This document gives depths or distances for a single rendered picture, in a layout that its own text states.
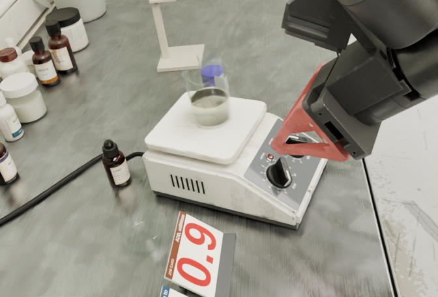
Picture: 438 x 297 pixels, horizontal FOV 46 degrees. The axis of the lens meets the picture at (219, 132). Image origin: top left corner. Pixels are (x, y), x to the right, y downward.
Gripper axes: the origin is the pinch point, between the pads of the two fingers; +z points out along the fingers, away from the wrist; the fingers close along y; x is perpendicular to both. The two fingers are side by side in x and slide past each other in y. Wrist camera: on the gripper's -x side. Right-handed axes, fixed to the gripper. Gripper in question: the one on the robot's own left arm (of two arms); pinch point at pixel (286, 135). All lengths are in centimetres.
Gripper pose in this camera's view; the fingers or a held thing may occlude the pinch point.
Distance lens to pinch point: 51.9
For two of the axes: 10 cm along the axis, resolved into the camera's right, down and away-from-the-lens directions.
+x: 6.7, 7.1, 2.1
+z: -6.2, 3.8, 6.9
